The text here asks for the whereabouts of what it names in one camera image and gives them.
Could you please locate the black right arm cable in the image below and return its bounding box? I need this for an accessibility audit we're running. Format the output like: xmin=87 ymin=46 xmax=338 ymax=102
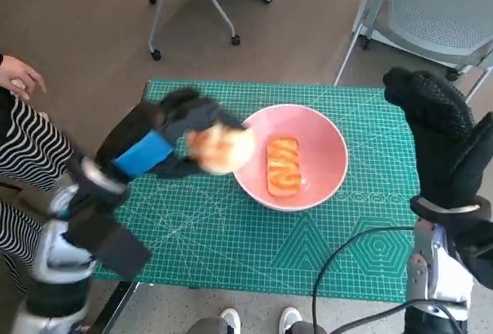
xmin=311 ymin=225 xmax=459 ymax=334

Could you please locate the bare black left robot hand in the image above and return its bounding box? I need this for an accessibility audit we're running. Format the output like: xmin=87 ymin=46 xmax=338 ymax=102
xmin=94 ymin=87 xmax=247 ymax=181

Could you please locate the long toy bread loaf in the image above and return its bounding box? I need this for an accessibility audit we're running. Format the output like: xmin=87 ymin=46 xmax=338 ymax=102
xmin=266 ymin=137 xmax=304 ymax=198

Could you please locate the pink bowl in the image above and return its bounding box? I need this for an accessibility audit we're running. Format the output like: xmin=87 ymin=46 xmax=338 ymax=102
xmin=232 ymin=104 xmax=350 ymax=212

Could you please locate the green cutting mat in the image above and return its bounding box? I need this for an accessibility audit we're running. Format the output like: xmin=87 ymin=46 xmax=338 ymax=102
xmin=92 ymin=78 xmax=421 ymax=303

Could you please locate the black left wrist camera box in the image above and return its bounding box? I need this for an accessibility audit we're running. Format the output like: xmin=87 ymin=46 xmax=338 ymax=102
xmin=63 ymin=191 xmax=153 ymax=283

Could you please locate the black table leg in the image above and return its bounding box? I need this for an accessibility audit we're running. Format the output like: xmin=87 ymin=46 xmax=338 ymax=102
xmin=90 ymin=280 xmax=139 ymax=334

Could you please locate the person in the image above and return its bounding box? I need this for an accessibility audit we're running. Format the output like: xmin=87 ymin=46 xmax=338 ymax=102
xmin=0 ymin=55 xmax=84 ymax=296
xmin=184 ymin=306 xmax=328 ymax=334

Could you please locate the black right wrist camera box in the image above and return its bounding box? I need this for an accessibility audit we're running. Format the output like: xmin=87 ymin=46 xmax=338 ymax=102
xmin=450 ymin=210 xmax=493 ymax=295

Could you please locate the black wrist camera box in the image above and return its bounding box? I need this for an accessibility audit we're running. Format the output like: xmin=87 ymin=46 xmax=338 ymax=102
xmin=450 ymin=210 xmax=493 ymax=295
xmin=63 ymin=191 xmax=153 ymax=283

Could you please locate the grey mesh seat chair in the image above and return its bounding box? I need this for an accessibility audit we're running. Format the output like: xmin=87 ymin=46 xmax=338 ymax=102
xmin=333 ymin=0 xmax=493 ymax=102

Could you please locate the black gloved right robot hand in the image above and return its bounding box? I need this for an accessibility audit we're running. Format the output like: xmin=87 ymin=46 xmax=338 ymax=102
xmin=382 ymin=66 xmax=493 ymax=211

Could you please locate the round toy bread bun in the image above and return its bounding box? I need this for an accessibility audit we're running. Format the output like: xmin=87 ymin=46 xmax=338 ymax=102
xmin=186 ymin=121 xmax=256 ymax=176

